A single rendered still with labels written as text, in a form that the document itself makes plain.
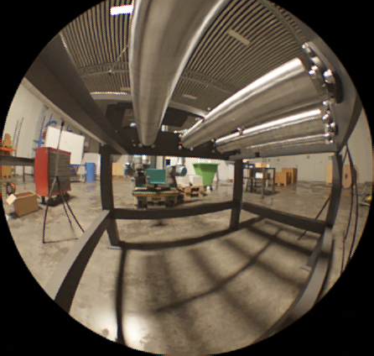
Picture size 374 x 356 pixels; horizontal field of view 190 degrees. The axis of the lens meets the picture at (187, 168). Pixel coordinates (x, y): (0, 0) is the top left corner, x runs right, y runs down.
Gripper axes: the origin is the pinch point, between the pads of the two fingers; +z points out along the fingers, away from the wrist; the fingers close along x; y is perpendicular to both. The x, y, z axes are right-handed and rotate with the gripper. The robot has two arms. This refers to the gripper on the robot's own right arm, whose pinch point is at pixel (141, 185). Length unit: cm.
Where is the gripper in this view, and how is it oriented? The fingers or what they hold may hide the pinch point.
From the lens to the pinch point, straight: 117.9
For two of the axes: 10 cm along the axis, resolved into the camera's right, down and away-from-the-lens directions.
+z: 2.6, 9.1, -3.2
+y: -3.9, 4.0, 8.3
